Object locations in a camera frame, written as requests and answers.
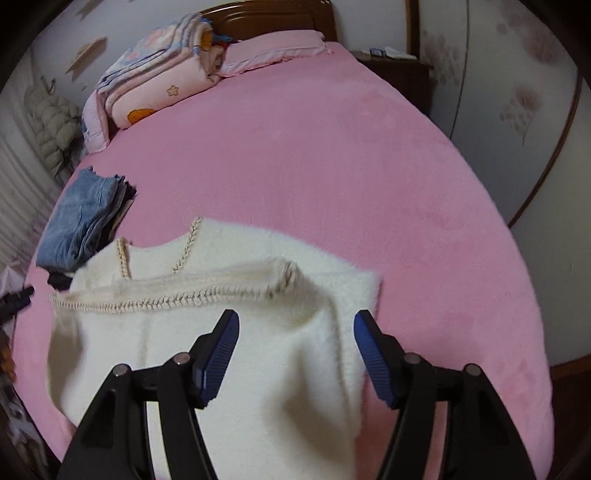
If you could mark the folded blue jeans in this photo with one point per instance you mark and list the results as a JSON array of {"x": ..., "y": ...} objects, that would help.
[{"x": 74, "y": 221}]

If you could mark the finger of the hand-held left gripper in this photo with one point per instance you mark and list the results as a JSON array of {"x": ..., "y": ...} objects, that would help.
[{"x": 16, "y": 302}]

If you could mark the pink bed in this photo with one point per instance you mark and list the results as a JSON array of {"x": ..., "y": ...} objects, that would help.
[{"x": 346, "y": 184}]

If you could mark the wooden headboard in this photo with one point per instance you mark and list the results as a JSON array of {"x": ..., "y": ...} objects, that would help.
[{"x": 277, "y": 18}]

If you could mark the white papers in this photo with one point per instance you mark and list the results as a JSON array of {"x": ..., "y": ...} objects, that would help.
[{"x": 392, "y": 53}]

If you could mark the white knit cardigan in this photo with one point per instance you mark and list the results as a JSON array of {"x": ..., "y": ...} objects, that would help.
[{"x": 286, "y": 332}]

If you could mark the pink pillow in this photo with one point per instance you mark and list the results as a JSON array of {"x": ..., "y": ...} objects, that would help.
[{"x": 277, "y": 48}]

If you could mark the wooden wall shelf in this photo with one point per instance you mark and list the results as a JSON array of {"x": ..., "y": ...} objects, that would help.
[{"x": 87, "y": 50}]

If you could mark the folded pink star-print quilt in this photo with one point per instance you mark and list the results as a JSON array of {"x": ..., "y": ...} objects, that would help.
[{"x": 161, "y": 92}]

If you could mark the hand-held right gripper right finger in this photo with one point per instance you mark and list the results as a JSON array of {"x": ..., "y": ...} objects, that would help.
[{"x": 374, "y": 364}]

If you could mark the folded floral quilt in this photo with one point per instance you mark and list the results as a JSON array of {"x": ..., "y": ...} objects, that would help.
[{"x": 157, "y": 50}]

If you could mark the floral wardrobe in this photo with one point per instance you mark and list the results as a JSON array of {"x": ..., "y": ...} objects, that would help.
[{"x": 508, "y": 115}]

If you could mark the green puffer jacket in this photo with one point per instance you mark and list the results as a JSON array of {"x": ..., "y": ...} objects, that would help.
[{"x": 48, "y": 124}]

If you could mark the dark wooden nightstand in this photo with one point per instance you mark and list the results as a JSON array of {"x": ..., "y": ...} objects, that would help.
[{"x": 401, "y": 78}]

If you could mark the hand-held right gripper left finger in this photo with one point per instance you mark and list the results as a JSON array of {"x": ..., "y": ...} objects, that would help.
[{"x": 217, "y": 360}]

